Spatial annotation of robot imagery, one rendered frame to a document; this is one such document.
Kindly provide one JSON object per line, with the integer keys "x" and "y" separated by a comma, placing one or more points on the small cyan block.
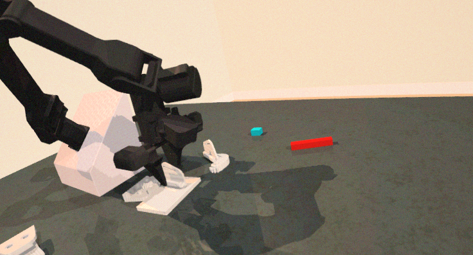
{"x": 256, "y": 131}

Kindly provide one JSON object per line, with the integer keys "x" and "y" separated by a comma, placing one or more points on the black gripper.
{"x": 132, "y": 158}

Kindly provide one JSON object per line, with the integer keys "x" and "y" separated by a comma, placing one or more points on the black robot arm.
{"x": 114, "y": 63}

